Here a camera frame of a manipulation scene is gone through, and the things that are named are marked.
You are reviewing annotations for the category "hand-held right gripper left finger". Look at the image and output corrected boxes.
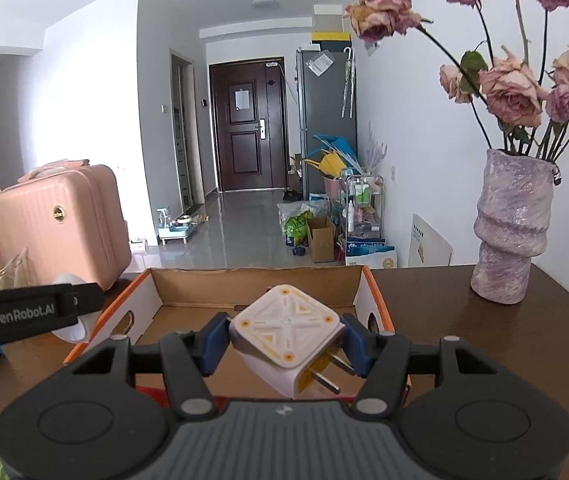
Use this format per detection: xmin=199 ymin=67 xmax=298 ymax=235
xmin=71 ymin=312 xmax=232 ymax=419

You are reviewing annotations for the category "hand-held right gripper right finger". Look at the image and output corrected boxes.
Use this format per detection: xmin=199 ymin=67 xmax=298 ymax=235
xmin=339 ymin=313 xmax=500 ymax=416

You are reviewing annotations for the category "white cylindrical bottle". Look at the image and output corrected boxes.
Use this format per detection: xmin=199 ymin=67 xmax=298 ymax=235
xmin=52 ymin=273 xmax=89 ymax=344

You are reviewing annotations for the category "white cube power adapter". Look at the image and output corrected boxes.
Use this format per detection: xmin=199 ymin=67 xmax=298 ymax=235
xmin=228 ymin=284 xmax=348 ymax=401

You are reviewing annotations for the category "orange and white cardboard box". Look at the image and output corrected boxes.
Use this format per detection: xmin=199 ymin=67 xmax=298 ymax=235
xmin=63 ymin=266 xmax=411 ymax=411

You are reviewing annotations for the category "clear glass cup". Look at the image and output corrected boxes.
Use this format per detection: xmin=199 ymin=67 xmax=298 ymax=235
xmin=0 ymin=247 xmax=32 ymax=292

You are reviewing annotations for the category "blue and white carton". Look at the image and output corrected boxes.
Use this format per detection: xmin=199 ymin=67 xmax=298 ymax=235
xmin=345 ymin=240 xmax=398 ymax=268

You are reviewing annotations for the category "small brown cardboard box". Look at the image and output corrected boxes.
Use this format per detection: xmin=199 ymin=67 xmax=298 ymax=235
xmin=306 ymin=216 xmax=338 ymax=263

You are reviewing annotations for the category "pink hard-shell suitcase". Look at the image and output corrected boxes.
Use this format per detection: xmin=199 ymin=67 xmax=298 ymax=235
xmin=0 ymin=160 xmax=132 ymax=293

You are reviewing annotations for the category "white pet water feeder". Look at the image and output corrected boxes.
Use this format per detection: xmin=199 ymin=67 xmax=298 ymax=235
xmin=156 ymin=206 xmax=195 ymax=246

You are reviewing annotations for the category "white flat board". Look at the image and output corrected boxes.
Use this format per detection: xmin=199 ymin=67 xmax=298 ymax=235
xmin=409 ymin=213 xmax=453 ymax=267

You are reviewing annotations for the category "green snack bag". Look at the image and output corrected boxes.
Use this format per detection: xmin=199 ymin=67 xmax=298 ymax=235
xmin=284 ymin=212 xmax=311 ymax=246

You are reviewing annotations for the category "pink bucket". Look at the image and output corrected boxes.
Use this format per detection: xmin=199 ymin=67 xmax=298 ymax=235
xmin=322 ymin=175 xmax=345 ymax=201

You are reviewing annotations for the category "yellow bag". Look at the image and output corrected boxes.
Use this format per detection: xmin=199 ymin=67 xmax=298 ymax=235
xmin=305 ymin=152 xmax=345 ymax=178

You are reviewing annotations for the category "purple ribbed vase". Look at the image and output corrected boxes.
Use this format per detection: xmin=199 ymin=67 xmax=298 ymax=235
xmin=471 ymin=149 xmax=563 ymax=306

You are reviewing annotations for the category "dark brown entrance door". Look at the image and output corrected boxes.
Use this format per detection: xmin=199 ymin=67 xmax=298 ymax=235
xmin=208 ymin=56 xmax=288 ymax=193

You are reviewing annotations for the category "blue bag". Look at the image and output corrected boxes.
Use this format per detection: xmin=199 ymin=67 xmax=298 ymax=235
xmin=313 ymin=134 xmax=358 ymax=166

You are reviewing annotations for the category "grey interior door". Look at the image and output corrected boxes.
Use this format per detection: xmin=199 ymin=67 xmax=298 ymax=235
xmin=170 ymin=49 xmax=205 ymax=206

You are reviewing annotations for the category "grey refrigerator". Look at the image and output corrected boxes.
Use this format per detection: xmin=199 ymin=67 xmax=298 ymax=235
xmin=295 ymin=45 xmax=358 ymax=198

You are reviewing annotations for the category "folded clear umbrella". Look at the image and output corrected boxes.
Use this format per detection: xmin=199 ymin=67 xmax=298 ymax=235
xmin=342 ymin=46 xmax=356 ymax=120

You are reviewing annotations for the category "clear plastic document bag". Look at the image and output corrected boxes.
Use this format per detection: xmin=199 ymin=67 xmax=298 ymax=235
xmin=306 ymin=51 xmax=334 ymax=77

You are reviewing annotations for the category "bunch of dried pink roses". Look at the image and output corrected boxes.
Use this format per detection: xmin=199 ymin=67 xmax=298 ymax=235
xmin=343 ymin=0 xmax=569 ymax=163

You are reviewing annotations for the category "yellow box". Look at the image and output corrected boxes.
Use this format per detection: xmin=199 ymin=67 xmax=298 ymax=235
xmin=311 ymin=31 xmax=351 ymax=47

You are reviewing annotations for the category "metal wire rack cart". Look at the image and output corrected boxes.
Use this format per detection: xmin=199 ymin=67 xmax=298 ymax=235
xmin=339 ymin=175 xmax=385 ymax=251

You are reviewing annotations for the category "pale purple wall decoration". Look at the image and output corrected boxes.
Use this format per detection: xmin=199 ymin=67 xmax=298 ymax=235
xmin=367 ymin=127 xmax=389 ymax=171

